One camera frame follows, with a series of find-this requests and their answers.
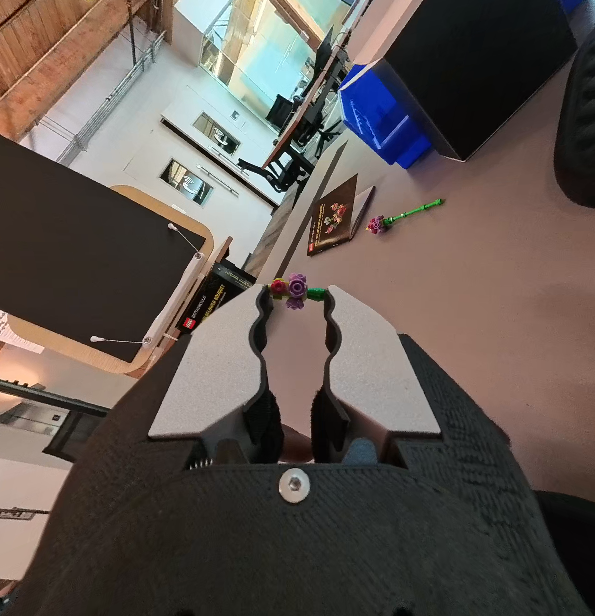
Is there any black lego set box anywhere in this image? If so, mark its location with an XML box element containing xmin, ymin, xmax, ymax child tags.
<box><xmin>181</xmin><ymin>262</ymin><xmax>257</xmax><ymax>334</ymax></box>

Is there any lego flower with green stem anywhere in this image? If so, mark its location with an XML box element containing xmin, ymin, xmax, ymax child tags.
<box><xmin>366</xmin><ymin>198</ymin><xmax>446</xmax><ymax>235</ymax></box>

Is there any black honeycomb cushion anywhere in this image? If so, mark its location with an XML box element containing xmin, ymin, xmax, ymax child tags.
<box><xmin>553</xmin><ymin>26</ymin><xmax>595</xmax><ymax>210</ymax></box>

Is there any lego instruction booklet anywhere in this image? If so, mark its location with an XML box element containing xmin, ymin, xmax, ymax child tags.
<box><xmin>307</xmin><ymin>173</ymin><xmax>376</xmax><ymax>257</ymax></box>

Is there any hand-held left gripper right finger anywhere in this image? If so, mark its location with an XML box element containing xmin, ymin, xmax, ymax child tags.
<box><xmin>323</xmin><ymin>284</ymin><xmax>443</xmax><ymax>441</ymax></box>

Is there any black office chair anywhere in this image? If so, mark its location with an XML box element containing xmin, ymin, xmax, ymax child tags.
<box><xmin>237</xmin><ymin>149</ymin><xmax>310</xmax><ymax>193</ymax></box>

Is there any black carton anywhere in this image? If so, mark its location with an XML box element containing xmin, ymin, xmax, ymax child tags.
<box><xmin>348</xmin><ymin>0</ymin><xmax>579</xmax><ymax>162</ymax></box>

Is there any brown office desk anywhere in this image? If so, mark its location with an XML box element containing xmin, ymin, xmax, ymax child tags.
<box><xmin>261</xmin><ymin>29</ymin><xmax>351</xmax><ymax>193</ymax></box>

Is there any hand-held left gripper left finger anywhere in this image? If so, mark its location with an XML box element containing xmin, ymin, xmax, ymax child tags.
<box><xmin>148</xmin><ymin>283</ymin><xmax>274</xmax><ymax>443</ymax></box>

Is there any purple toy flower cluster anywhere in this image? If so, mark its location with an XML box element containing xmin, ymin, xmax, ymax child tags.
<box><xmin>270</xmin><ymin>273</ymin><xmax>327</xmax><ymax>310</ymax></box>

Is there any black panel with wooden rim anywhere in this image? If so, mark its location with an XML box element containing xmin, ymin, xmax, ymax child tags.
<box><xmin>0</xmin><ymin>130</ymin><xmax>216</xmax><ymax>376</ymax></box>

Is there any white paper sheet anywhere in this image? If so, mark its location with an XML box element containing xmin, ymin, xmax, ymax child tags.
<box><xmin>0</xmin><ymin>307</ymin><xmax>45</xmax><ymax>355</ymax></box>

